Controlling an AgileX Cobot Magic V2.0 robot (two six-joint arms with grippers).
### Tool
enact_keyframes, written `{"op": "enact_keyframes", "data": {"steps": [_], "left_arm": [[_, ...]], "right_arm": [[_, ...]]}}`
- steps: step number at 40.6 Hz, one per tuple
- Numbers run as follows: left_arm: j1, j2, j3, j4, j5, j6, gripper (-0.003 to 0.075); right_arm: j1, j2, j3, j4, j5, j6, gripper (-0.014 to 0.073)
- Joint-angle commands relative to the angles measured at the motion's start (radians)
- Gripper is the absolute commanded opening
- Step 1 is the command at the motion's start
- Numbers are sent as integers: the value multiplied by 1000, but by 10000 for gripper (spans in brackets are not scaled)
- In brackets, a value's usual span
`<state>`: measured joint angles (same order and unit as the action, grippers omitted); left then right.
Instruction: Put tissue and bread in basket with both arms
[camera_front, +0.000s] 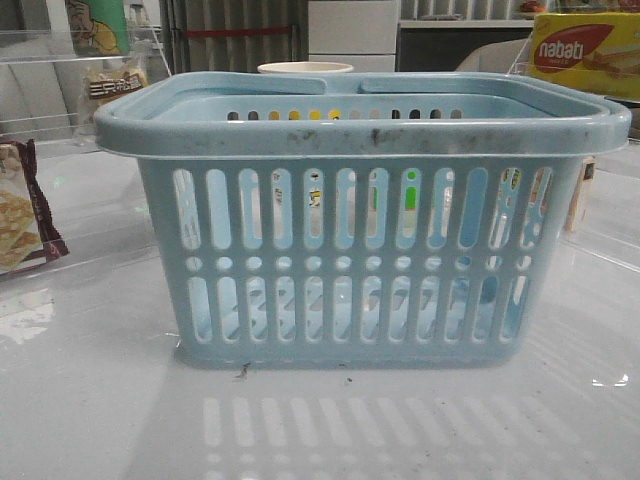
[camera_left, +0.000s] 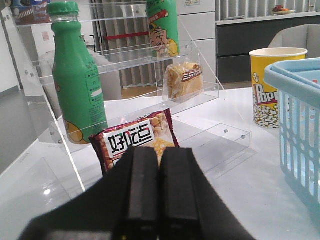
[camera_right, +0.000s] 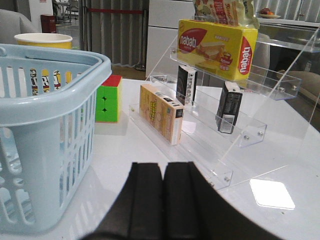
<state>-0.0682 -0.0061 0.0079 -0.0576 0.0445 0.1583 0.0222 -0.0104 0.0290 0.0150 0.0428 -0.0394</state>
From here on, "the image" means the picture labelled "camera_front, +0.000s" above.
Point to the packaged bread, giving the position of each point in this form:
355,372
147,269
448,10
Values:
101,85

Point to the light blue plastic basket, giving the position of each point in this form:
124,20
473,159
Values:
372,219

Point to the beige box behind basket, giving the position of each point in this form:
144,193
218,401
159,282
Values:
578,205

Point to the white paper cup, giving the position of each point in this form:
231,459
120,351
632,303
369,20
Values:
305,68

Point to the white drawer cabinet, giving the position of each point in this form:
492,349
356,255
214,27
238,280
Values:
362,34

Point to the maroon cracker snack bag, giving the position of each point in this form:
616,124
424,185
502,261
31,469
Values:
28,235

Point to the green cartoon snack package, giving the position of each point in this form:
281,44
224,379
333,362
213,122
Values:
98,27

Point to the clear acrylic shelf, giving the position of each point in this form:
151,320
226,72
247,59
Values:
45,85

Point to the yellow nabati wafer box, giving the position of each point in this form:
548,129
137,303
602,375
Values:
595,52

